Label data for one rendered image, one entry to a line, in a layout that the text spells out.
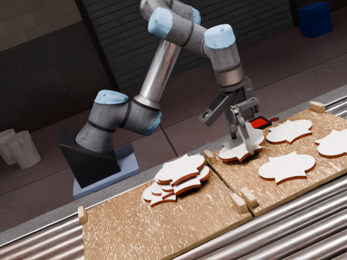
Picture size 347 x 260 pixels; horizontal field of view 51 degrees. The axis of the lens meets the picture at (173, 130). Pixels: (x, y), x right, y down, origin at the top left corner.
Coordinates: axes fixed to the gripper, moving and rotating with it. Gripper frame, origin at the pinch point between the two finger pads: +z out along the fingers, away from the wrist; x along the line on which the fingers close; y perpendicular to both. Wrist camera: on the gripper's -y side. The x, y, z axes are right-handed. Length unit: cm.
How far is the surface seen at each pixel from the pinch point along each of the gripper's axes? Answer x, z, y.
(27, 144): 335, 76, -133
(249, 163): -5.9, 2.9, -1.0
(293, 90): 227, 95, 148
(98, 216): 2.9, 4.0, -46.4
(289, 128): 0.8, 1.4, 16.9
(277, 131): 2.4, 1.5, 13.3
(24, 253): 6, 7, -70
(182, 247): -25.3, 3.4, -28.6
